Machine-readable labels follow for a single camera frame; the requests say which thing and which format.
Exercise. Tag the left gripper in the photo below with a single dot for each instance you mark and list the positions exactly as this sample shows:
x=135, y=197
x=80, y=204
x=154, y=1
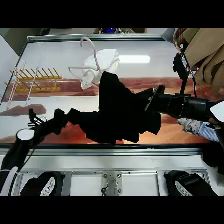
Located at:
x=59, y=121

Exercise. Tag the black garment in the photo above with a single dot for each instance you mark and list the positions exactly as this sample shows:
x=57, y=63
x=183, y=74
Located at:
x=116, y=113

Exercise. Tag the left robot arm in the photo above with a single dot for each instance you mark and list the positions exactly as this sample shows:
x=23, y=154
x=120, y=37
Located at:
x=20, y=146

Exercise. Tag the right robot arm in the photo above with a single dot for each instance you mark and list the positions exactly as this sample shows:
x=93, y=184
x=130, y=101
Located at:
x=190, y=106

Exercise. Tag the white clothes hanger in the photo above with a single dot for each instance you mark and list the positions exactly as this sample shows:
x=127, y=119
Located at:
x=94, y=53

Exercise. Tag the yellow hanger rack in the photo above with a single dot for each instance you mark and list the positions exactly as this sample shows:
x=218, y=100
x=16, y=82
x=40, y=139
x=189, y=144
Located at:
x=36, y=78

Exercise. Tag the white garment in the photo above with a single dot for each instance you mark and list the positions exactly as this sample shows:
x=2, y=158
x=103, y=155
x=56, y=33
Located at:
x=105, y=63

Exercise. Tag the striped garment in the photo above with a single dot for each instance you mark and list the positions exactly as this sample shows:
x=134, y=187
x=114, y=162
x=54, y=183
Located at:
x=200, y=128

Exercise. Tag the dark garment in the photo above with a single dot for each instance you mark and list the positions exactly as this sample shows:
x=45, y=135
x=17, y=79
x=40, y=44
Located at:
x=215, y=156

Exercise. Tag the silver frame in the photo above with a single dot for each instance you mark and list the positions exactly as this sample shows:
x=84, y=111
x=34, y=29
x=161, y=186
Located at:
x=113, y=160

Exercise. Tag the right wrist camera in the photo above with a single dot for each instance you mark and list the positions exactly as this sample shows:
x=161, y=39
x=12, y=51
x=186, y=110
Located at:
x=181, y=68

